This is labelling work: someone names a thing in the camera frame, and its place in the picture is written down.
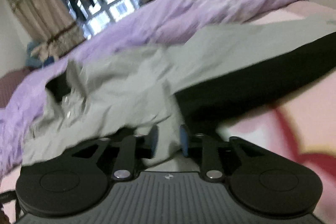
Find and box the beige striped left curtain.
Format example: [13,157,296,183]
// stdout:
[8,0,85,58]

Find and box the grey and black garment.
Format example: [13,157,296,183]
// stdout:
[22,15,335,166]

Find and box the pink printed bed sheet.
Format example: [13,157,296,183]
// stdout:
[0,0,336,224]

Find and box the purple duvet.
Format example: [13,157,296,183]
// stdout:
[1,0,300,176]

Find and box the blue plush toy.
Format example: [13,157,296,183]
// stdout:
[25,41,59,69]

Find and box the dark red headboard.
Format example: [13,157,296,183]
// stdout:
[0,67,31,109]

